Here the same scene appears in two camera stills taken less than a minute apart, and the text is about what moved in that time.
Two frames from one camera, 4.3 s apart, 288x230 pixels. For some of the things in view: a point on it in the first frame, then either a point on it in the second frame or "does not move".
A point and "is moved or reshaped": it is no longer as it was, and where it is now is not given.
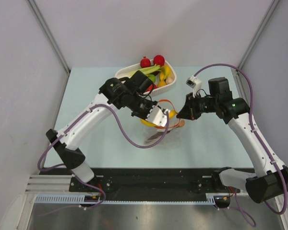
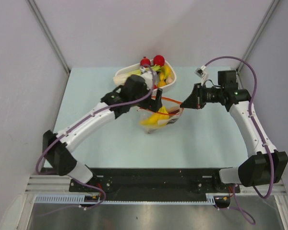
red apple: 159,60 does not move
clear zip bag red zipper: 154,134 is moved or reshaped
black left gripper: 144,116 to 152,104
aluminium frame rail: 48,183 does not move
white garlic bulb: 169,80 does not move
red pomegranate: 145,62 does not move
